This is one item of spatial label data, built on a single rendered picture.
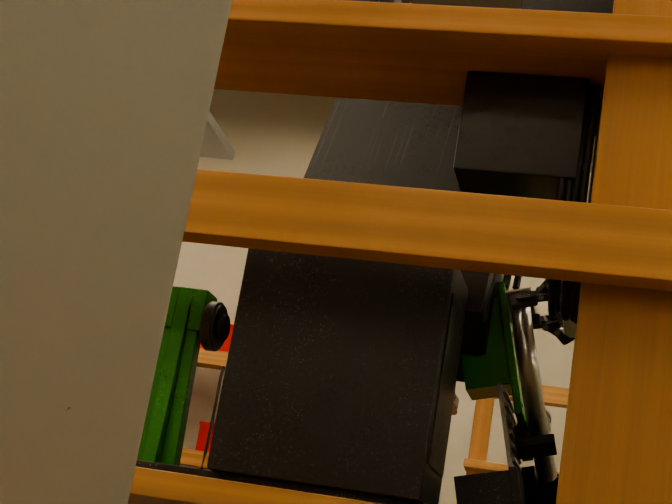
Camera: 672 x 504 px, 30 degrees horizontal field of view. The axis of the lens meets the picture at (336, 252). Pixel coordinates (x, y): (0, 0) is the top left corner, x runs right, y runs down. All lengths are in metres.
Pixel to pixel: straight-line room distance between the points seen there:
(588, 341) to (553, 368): 6.04
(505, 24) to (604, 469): 0.59
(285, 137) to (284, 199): 6.59
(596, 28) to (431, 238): 0.35
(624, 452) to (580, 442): 0.05
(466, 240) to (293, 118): 6.72
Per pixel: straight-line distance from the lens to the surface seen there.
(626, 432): 1.54
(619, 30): 1.66
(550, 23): 1.67
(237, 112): 8.35
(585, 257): 1.54
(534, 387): 1.83
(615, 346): 1.56
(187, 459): 7.12
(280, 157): 8.16
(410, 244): 1.56
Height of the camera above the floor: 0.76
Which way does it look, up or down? 15 degrees up
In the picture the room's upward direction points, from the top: 10 degrees clockwise
